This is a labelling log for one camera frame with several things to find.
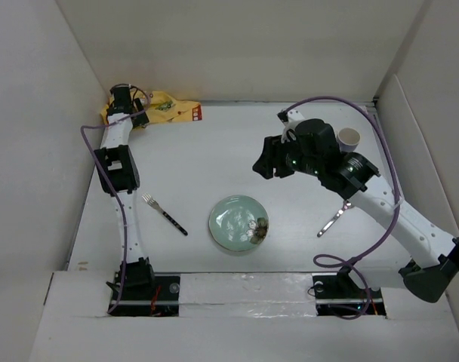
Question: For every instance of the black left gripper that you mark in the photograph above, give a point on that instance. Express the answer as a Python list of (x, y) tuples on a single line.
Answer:
[(140, 120)]

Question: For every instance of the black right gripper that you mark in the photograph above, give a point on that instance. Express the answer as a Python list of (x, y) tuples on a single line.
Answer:
[(271, 157)]

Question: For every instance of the yellow cartoon print cloth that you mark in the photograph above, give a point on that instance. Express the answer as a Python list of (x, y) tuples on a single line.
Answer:
[(163, 108)]

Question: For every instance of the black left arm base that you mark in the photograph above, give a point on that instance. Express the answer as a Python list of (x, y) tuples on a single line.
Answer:
[(137, 291)]

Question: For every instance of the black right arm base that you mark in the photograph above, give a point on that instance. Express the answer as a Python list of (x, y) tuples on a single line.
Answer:
[(336, 294)]

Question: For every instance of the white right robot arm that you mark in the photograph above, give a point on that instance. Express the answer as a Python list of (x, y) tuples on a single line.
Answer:
[(310, 146)]

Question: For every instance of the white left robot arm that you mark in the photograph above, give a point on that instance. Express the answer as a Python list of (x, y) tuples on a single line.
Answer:
[(118, 172)]

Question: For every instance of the light green floral plate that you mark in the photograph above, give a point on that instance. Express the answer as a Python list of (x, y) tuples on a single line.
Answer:
[(238, 223)]

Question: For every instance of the white lavender cup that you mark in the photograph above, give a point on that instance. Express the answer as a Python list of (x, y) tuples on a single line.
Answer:
[(348, 139)]

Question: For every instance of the silver spoon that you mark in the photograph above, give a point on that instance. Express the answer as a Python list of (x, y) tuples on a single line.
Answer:
[(345, 207)]

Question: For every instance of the black handled fork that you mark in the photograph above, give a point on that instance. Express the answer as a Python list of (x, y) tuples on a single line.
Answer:
[(148, 199)]

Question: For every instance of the aluminium table edge rail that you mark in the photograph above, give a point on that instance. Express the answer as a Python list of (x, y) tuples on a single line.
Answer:
[(389, 170)]

